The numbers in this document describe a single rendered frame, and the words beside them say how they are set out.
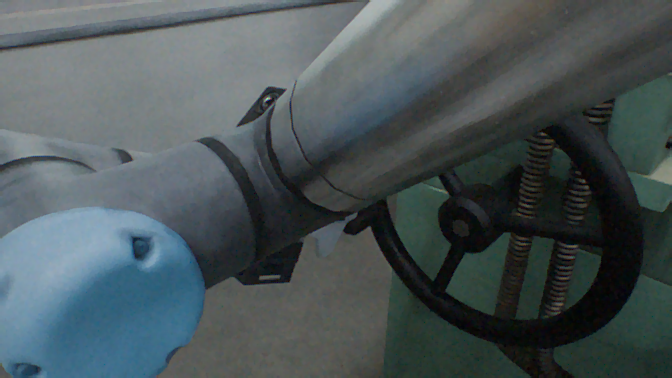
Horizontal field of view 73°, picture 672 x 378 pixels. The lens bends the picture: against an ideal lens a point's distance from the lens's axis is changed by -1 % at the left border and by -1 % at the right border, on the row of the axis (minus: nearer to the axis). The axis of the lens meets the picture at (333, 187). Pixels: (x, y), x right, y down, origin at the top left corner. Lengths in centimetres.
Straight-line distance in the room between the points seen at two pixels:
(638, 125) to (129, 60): 137
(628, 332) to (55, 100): 143
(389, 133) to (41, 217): 13
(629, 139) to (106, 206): 42
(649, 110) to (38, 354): 45
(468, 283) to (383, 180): 59
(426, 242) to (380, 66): 64
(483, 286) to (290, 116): 59
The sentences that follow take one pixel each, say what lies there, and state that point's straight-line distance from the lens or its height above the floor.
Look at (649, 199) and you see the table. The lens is 50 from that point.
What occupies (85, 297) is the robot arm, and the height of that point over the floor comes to 95.
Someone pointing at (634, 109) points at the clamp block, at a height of 93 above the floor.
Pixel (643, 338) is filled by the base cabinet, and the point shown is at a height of 63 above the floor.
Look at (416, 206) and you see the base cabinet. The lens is 76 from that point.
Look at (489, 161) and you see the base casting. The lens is 65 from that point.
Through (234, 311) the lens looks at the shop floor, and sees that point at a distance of 152.
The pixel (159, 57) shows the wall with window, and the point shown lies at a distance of 160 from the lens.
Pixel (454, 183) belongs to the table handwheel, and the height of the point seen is 84.
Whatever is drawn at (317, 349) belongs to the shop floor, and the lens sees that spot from 139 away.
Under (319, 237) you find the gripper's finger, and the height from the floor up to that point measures 80.
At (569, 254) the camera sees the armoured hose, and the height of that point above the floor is 78.
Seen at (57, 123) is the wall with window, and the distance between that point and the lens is 154.
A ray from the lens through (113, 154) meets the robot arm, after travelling 32.
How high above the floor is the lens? 106
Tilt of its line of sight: 30 degrees down
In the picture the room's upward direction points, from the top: straight up
